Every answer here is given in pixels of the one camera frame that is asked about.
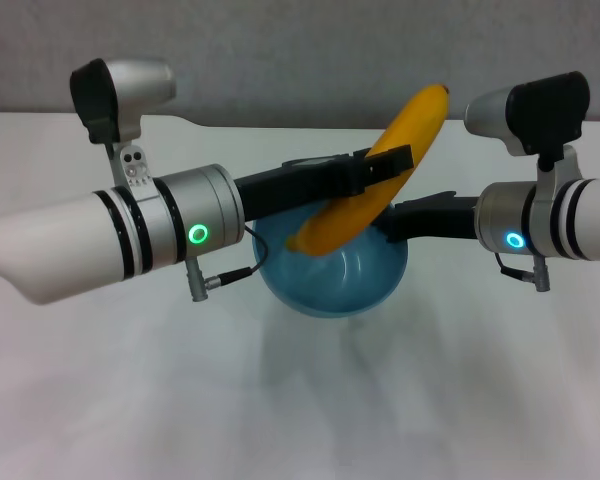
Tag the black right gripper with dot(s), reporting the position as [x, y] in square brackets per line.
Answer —
[442, 217]

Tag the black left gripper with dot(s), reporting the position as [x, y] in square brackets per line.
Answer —
[295, 187]

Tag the yellow banana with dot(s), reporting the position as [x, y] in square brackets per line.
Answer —
[405, 140]

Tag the blue bowl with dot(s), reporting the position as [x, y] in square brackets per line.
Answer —
[330, 285]

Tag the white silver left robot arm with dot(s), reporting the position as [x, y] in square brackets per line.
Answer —
[80, 240]

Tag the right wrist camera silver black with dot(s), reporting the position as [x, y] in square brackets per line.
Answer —
[540, 112]

